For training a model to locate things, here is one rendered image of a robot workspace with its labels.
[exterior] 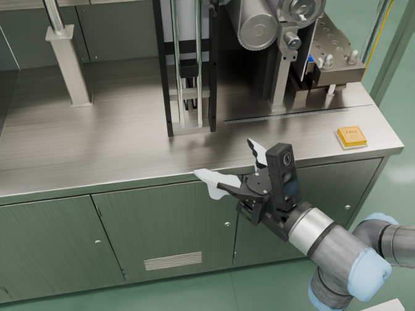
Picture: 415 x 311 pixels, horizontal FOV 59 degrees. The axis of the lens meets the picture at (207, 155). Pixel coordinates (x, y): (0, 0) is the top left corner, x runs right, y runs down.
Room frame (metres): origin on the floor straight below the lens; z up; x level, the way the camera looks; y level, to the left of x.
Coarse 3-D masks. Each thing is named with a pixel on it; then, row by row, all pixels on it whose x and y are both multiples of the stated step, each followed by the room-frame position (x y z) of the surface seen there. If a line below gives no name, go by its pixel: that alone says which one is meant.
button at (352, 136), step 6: (348, 126) 0.87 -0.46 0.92; (354, 126) 0.87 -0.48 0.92; (342, 132) 0.84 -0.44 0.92; (348, 132) 0.84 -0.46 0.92; (354, 132) 0.84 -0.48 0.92; (360, 132) 0.84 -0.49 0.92; (342, 138) 0.83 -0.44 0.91; (348, 138) 0.82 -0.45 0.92; (354, 138) 0.82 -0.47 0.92; (360, 138) 0.82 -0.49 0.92; (348, 144) 0.80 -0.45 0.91; (354, 144) 0.80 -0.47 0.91; (360, 144) 0.81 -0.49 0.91
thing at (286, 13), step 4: (288, 0) 1.03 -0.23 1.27; (292, 0) 1.03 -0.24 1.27; (316, 0) 1.04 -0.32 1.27; (320, 0) 1.04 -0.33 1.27; (284, 4) 1.03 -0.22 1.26; (288, 4) 1.03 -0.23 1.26; (316, 4) 1.04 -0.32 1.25; (320, 4) 1.04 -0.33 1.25; (284, 8) 1.03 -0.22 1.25; (288, 8) 1.03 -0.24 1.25; (316, 8) 1.04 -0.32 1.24; (284, 12) 1.03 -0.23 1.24; (288, 12) 1.03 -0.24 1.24; (316, 12) 1.04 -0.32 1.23; (284, 16) 1.03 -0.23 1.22; (288, 16) 1.03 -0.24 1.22; (312, 16) 1.04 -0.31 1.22; (288, 20) 1.03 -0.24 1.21; (292, 20) 1.03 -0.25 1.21; (308, 20) 1.04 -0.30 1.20; (300, 24) 1.04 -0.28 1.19
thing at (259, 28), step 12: (252, 0) 1.11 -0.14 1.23; (264, 0) 1.14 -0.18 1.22; (252, 12) 1.04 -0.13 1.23; (264, 12) 1.03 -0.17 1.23; (240, 24) 1.03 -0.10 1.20; (252, 24) 1.02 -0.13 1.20; (264, 24) 1.03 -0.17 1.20; (276, 24) 1.03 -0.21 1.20; (240, 36) 1.01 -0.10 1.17; (252, 36) 1.02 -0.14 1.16; (264, 36) 1.03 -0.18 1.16; (252, 48) 1.02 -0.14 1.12
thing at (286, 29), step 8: (280, 24) 1.02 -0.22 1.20; (288, 24) 1.02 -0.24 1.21; (296, 24) 1.02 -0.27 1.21; (280, 32) 1.01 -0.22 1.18; (288, 32) 1.00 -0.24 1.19; (296, 32) 1.01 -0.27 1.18; (280, 40) 1.00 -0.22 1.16; (280, 48) 1.00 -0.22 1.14; (280, 56) 0.98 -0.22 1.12; (288, 56) 0.97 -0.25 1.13; (296, 56) 0.98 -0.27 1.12; (280, 64) 0.99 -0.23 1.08; (288, 64) 1.00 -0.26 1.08; (280, 72) 0.99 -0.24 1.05; (280, 80) 0.99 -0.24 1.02; (272, 88) 1.02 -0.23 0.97; (280, 88) 0.99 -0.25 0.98; (272, 96) 1.00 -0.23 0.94; (280, 96) 1.00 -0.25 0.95; (272, 104) 0.99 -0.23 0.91; (280, 104) 0.99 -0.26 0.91
